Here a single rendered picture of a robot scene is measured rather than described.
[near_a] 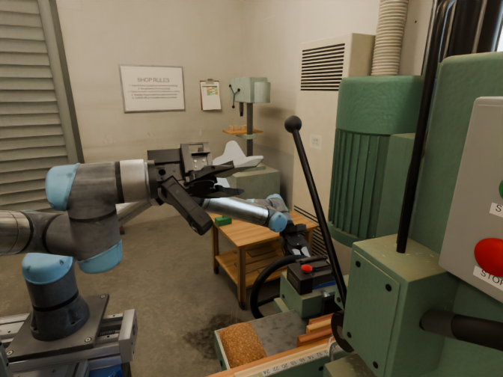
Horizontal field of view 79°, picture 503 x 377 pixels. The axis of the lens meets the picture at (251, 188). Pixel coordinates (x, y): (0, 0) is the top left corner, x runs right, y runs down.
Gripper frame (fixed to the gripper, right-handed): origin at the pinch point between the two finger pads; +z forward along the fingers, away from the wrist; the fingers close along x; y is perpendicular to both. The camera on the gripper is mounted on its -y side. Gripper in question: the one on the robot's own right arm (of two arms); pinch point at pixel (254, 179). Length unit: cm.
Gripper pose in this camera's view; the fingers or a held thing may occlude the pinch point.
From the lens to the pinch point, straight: 60.8
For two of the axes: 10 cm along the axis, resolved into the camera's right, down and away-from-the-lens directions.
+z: 9.4, -1.1, 3.3
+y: -2.3, -9.1, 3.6
